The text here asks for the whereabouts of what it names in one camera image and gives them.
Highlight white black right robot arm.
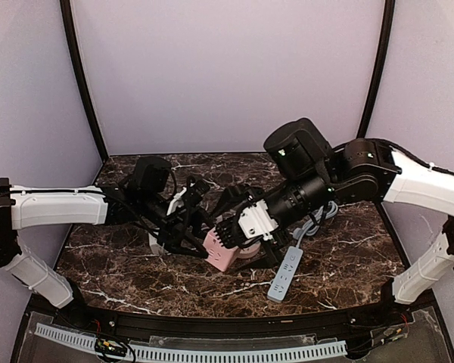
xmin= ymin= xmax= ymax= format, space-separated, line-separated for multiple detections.
xmin=238 ymin=118 xmax=454 ymax=305

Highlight pink cube socket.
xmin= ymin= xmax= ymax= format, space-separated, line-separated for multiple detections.
xmin=203 ymin=228 xmax=239 ymax=272

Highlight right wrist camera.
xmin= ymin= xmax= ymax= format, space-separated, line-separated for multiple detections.
xmin=215 ymin=185 xmax=281 ymax=249

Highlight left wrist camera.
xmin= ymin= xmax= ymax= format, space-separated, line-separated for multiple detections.
xmin=166 ymin=177 xmax=210 ymax=216

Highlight white cable duct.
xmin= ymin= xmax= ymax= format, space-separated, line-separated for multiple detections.
xmin=34 ymin=323 xmax=347 ymax=362

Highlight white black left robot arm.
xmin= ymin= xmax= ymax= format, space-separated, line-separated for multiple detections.
xmin=0 ymin=157 xmax=213 ymax=309

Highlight white cube socket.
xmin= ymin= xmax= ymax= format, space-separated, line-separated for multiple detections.
xmin=148 ymin=234 xmax=163 ymax=256

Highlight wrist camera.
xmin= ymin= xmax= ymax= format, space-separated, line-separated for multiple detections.
xmin=166 ymin=177 xmax=210 ymax=216
xmin=215 ymin=185 xmax=281 ymax=249

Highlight round pink power strip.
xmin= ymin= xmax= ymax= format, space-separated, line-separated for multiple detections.
xmin=235 ymin=242 xmax=261 ymax=259

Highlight blue power strip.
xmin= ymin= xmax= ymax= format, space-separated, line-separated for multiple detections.
xmin=267 ymin=246 xmax=303 ymax=303

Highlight black front rail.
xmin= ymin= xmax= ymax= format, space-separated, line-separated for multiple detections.
xmin=52 ymin=302 xmax=417 ymax=341

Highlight small circuit board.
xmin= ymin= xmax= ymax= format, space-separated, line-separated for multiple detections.
xmin=94 ymin=338 xmax=128 ymax=358

